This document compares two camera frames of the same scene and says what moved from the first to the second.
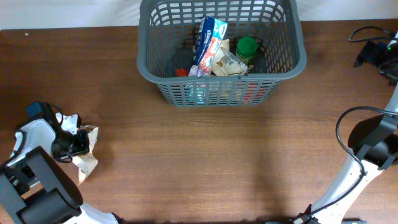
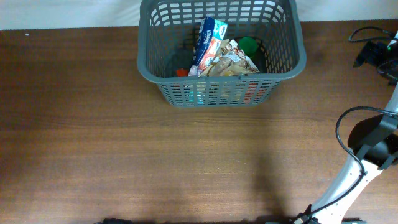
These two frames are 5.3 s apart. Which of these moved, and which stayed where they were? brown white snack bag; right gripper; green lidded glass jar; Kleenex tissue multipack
Moved: brown white snack bag
Stayed: right gripper; Kleenex tissue multipack; green lidded glass jar
